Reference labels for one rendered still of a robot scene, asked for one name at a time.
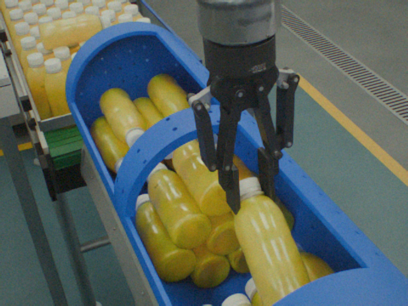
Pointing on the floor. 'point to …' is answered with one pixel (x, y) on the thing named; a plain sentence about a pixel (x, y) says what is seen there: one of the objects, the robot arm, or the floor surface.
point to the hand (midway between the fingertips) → (249, 181)
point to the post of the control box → (30, 211)
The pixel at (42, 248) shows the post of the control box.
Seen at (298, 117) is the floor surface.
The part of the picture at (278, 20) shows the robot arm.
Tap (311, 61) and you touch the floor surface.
